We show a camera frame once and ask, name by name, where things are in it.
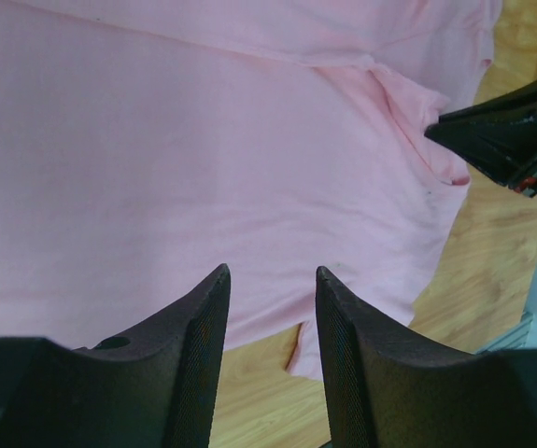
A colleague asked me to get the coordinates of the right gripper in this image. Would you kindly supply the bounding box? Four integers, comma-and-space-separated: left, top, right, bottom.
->
425, 80, 537, 198

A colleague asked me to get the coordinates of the pink t shirt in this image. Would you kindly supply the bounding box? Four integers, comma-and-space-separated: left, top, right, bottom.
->
0, 1, 502, 379

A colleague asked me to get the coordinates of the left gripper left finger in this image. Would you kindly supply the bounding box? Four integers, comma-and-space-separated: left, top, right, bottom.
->
0, 265, 230, 447

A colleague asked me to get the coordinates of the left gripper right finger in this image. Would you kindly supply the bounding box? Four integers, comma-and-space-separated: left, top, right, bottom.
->
316, 267, 537, 447

